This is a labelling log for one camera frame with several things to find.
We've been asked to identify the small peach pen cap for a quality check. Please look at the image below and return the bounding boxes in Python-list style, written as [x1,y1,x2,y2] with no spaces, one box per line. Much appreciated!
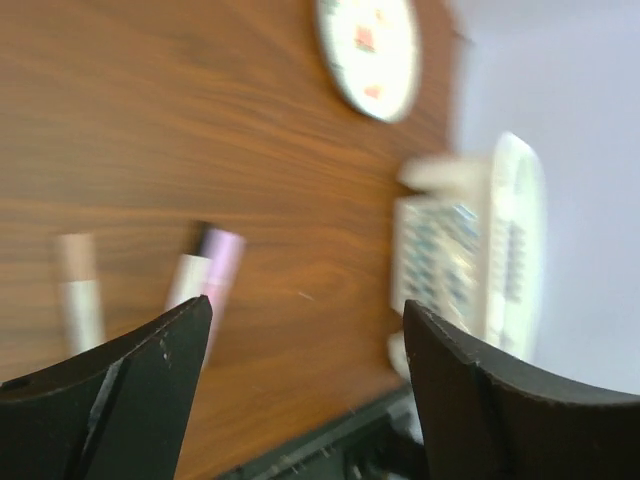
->
[57,233,97,282]

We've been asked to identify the white strawberry pattern plate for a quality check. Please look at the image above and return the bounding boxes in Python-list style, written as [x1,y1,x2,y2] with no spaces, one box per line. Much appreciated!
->
[315,0,422,123]

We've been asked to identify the white pen peach tip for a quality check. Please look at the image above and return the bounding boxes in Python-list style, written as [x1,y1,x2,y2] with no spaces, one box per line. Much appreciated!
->
[61,280,105,356]

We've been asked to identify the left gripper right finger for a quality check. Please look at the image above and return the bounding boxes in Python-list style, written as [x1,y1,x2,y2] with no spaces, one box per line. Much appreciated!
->
[403,300,639,479]

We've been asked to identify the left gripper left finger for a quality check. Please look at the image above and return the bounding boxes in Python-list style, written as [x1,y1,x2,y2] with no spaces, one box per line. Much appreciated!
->
[1,296,212,479]

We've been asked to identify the pink highlighter pen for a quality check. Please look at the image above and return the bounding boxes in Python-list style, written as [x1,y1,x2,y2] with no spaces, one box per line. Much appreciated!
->
[202,229,245,367]

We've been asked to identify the small black pen cap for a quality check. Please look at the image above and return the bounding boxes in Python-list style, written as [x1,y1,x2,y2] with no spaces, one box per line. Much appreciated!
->
[189,220,215,257]

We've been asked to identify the white pen black tip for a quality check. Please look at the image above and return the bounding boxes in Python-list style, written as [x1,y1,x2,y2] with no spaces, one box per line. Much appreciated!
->
[165,254,211,310]

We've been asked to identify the white plastic dish rack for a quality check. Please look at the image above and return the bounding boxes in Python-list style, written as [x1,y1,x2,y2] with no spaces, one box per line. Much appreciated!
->
[390,132,547,361]

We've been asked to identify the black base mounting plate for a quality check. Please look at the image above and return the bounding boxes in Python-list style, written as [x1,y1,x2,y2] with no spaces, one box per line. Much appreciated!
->
[218,384,430,480]

